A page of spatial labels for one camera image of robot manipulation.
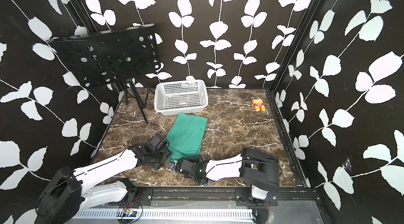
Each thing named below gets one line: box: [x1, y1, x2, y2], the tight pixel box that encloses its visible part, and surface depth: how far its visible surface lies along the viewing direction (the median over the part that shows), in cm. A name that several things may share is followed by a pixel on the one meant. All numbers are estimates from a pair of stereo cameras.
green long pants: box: [166, 113, 208, 161], surface depth 95 cm
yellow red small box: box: [251, 98, 266, 112], surface depth 113 cm
